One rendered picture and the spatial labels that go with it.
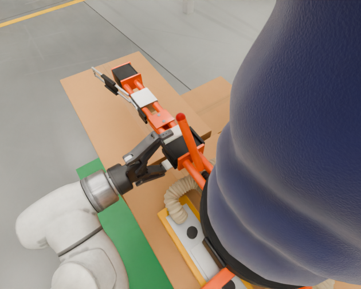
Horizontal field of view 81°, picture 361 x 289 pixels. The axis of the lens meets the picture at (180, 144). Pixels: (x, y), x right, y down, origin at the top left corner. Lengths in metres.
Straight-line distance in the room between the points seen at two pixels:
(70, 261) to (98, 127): 0.50
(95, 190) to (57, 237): 0.11
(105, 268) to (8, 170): 1.83
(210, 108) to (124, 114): 0.71
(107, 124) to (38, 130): 1.56
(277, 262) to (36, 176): 1.97
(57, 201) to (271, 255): 0.42
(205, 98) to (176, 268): 1.11
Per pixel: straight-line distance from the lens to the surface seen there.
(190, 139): 0.50
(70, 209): 0.52
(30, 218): 0.55
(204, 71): 2.58
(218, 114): 1.40
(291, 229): 0.18
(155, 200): 0.68
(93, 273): 0.50
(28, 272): 1.86
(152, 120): 0.62
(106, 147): 0.80
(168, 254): 0.64
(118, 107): 0.91
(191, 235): 0.58
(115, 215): 1.70
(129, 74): 0.77
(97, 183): 0.52
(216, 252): 0.36
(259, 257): 0.28
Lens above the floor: 1.58
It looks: 57 degrees down
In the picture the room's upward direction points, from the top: straight up
